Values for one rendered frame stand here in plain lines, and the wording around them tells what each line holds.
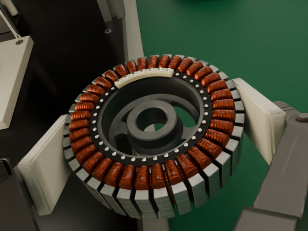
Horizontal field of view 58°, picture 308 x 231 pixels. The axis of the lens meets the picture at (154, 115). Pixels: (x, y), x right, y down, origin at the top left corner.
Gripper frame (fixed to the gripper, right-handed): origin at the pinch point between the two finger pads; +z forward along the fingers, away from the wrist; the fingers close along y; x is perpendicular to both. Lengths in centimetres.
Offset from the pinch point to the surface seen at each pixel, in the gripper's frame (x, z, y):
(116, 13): 7.8, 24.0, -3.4
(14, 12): 11.2, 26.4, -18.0
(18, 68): 4.1, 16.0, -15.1
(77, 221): -6.3, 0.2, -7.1
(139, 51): 2.7, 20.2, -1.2
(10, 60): 5.2, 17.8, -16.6
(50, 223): -6.1, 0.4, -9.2
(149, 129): -3.8, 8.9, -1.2
